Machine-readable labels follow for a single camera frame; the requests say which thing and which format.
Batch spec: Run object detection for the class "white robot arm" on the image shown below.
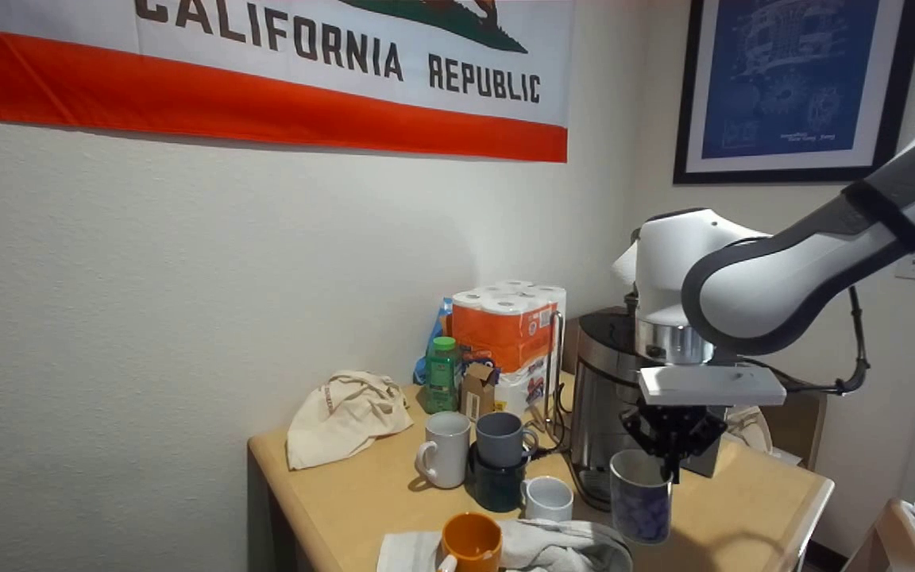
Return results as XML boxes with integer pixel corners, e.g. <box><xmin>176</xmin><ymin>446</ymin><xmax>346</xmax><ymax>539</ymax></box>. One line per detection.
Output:
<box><xmin>615</xmin><ymin>138</ymin><xmax>915</xmax><ymax>478</ymax></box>

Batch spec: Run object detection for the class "framed blue poster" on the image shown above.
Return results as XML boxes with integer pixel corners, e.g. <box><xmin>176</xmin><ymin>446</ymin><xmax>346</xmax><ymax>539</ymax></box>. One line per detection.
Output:
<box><xmin>674</xmin><ymin>0</ymin><xmax>915</xmax><ymax>183</ymax></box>

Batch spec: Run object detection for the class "small white cup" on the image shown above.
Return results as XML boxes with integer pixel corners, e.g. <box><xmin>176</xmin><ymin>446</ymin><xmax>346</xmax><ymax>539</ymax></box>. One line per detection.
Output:
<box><xmin>521</xmin><ymin>475</ymin><xmax>574</xmax><ymax>521</ymax></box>

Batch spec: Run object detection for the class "beige cloth bag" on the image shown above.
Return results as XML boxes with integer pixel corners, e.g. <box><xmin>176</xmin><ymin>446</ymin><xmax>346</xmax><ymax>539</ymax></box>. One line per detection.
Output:
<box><xmin>285</xmin><ymin>368</ymin><xmax>411</xmax><ymax>469</ymax></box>

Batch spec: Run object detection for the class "dark green mug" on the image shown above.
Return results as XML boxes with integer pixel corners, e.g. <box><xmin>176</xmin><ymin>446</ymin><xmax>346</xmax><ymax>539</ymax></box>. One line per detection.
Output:
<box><xmin>463</xmin><ymin>449</ymin><xmax>524</xmax><ymax>510</ymax></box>

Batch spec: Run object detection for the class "orange mug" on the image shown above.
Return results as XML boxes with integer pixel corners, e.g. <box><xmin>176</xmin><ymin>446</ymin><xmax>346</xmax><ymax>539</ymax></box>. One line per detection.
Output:
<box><xmin>440</xmin><ymin>510</ymin><xmax>502</xmax><ymax>572</ymax></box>

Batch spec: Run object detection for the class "green bottle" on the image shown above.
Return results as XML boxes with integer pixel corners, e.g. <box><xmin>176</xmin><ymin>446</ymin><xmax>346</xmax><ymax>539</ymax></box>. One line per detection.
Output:
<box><xmin>420</xmin><ymin>337</ymin><xmax>459</xmax><ymax>414</ymax></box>

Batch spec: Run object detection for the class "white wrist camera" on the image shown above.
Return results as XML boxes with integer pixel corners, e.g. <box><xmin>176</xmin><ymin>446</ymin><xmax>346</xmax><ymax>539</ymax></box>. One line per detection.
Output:
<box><xmin>640</xmin><ymin>364</ymin><xmax>788</xmax><ymax>406</ymax></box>

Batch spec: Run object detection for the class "white cloth on table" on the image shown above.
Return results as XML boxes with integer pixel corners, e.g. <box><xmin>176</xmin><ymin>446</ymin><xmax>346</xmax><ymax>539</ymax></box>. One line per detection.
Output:
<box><xmin>375</xmin><ymin>519</ymin><xmax>594</xmax><ymax>572</ymax></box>

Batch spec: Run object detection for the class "paper towel pack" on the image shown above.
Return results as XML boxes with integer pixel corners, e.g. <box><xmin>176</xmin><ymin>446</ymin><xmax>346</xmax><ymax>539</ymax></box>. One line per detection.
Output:
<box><xmin>447</xmin><ymin>278</ymin><xmax>565</xmax><ymax>417</ymax></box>

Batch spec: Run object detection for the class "white mug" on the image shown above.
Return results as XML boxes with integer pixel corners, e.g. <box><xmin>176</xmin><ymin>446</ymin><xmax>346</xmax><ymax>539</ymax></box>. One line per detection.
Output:
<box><xmin>417</xmin><ymin>409</ymin><xmax>471</xmax><ymax>490</ymax></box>

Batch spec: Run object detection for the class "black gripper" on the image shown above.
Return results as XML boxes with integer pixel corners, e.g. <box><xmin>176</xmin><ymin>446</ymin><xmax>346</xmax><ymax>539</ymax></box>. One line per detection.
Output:
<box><xmin>621</xmin><ymin>406</ymin><xmax>727</xmax><ymax>484</ymax></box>

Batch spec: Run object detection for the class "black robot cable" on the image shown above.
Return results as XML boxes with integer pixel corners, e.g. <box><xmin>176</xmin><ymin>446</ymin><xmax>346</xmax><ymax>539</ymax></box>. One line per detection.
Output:
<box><xmin>742</xmin><ymin>281</ymin><xmax>875</xmax><ymax>399</ymax></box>

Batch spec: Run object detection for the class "California Republic flag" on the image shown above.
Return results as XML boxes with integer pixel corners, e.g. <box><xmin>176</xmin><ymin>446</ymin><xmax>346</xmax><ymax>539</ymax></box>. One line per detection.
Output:
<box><xmin>0</xmin><ymin>0</ymin><xmax>572</xmax><ymax>162</ymax></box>

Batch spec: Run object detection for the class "grey mug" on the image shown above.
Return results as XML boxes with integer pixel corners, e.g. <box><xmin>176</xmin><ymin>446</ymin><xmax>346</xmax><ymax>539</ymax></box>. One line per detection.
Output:
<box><xmin>476</xmin><ymin>414</ymin><xmax>534</xmax><ymax>466</ymax></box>

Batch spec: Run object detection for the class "blue patterned cup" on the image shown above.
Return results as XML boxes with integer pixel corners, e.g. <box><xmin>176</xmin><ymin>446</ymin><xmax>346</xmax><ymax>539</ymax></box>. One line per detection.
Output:
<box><xmin>611</xmin><ymin>449</ymin><xmax>670</xmax><ymax>542</ymax></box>

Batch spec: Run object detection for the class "steel coffee maker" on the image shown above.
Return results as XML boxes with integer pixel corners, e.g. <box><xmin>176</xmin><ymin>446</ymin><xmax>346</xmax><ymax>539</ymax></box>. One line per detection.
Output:
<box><xmin>562</xmin><ymin>312</ymin><xmax>654</xmax><ymax>509</ymax></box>

